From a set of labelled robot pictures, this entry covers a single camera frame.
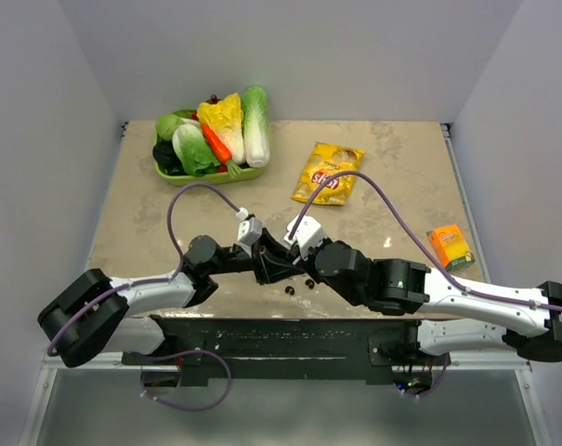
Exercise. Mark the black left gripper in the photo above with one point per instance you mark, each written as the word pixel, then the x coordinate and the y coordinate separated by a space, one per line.
pixel 270 261

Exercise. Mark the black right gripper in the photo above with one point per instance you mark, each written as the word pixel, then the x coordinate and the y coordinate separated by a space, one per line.
pixel 307 262

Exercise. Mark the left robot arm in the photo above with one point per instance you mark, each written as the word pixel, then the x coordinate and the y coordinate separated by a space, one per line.
pixel 97 313

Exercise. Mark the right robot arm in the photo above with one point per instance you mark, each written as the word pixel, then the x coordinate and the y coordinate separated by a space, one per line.
pixel 484 315

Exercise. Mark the green vegetable basket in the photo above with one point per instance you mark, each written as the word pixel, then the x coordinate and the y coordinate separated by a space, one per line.
pixel 217 178

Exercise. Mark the yellow chips bag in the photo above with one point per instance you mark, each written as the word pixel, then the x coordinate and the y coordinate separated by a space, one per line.
pixel 325 161

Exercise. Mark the green white napa cabbage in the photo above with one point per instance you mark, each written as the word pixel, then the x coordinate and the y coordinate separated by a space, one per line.
pixel 255 126

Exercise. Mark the green leafy bok choy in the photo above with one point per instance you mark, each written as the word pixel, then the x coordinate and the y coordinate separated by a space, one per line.
pixel 193 151

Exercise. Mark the orange toy carrot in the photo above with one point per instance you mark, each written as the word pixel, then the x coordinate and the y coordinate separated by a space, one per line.
pixel 220 150

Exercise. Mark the orange juice carton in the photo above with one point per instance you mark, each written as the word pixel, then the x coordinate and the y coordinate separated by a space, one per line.
pixel 451 248

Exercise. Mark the yellow white cabbage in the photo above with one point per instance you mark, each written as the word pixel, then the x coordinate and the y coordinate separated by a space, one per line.
pixel 225 119

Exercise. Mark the black toy vegetable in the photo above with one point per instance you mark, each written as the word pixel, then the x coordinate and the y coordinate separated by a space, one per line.
pixel 164 155

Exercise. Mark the round green cabbage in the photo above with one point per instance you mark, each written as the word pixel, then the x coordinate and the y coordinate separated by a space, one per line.
pixel 166 125

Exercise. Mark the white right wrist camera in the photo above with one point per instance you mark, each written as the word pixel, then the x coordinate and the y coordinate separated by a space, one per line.
pixel 309 235

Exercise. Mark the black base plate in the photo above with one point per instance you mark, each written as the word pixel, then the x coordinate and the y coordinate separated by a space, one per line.
pixel 377 352

